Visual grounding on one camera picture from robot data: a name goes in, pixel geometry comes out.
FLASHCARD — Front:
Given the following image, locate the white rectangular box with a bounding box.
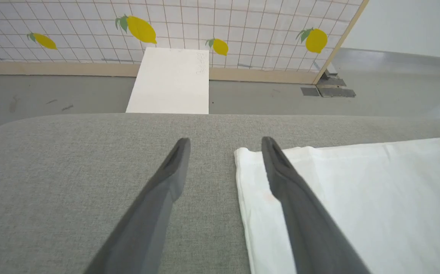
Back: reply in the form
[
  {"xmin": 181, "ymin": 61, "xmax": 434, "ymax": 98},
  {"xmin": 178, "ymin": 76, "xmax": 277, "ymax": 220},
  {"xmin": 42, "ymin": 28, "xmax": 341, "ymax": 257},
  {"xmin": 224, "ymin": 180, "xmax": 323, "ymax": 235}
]
[{"xmin": 125, "ymin": 47, "xmax": 210, "ymax": 115}]

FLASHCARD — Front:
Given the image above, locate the white t-shirt garment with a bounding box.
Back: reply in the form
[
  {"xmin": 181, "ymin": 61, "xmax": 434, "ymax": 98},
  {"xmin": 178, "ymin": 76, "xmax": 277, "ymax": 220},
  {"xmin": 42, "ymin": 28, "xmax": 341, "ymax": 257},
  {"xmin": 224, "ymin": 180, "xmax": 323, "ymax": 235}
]
[{"xmin": 234, "ymin": 134, "xmax": 440, "ymax": 274}]

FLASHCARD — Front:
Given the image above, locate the dark floor plate under stand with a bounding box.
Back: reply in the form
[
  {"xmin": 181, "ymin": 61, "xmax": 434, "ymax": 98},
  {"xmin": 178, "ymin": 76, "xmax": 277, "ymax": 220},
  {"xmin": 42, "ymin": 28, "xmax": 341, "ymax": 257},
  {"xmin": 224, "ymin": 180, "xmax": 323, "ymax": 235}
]
[{"xmin": 320, "ymin": 77, "xmax": 347, "ymax": 88}]

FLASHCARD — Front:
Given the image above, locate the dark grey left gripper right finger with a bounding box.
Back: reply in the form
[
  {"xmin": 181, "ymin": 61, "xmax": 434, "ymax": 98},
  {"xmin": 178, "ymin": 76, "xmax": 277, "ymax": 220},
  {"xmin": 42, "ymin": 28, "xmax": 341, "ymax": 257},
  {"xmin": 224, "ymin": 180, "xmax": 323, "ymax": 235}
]
[{"xmin": 261, "ymin": 136, "xmax": 371, "ymax": 274}]

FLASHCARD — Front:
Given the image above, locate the grey metal stand post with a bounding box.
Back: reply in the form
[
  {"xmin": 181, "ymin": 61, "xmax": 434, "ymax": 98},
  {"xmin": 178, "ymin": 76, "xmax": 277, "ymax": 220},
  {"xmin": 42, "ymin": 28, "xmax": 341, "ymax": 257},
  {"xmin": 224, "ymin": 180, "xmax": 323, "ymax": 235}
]
[{"xmin": 324, "ymin": 62, "xmax": 339, "ymax": 80}]

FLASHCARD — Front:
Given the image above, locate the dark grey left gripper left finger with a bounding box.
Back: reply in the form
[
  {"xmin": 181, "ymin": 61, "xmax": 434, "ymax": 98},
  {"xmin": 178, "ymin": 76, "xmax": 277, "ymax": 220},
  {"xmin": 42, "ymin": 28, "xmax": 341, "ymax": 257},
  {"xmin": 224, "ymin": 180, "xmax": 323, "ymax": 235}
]
[{"xmin": 85, "ymin": 137, "xmax": 191, "ymax": 274}]

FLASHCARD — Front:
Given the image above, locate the grey fabric ironing surface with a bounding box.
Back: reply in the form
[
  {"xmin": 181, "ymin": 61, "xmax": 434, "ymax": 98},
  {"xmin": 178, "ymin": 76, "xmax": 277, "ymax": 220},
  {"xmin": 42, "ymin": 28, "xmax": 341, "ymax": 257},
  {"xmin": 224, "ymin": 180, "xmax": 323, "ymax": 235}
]
[{"xmin": 0, "ymin": 113, "xmax": 440, "ymax": 274}]

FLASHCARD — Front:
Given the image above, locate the long dark floor plate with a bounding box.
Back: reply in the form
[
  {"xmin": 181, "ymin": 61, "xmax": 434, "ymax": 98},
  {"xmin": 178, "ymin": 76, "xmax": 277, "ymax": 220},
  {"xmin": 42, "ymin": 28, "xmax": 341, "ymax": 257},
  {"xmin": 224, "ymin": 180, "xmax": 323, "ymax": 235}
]
[{"xmin": 317, "ymin": 87, "xmax": 357, "ymax": 98}]

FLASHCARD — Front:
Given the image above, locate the lemon-patterned grid panel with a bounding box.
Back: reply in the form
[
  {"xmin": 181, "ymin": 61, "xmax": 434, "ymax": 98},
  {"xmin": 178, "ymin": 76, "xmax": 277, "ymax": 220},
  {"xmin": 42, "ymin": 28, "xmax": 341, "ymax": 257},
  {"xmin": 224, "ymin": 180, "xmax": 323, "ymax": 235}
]
[{"xmin": 0, "ymin": 0, "xmax": 370, "ymax": 85}]

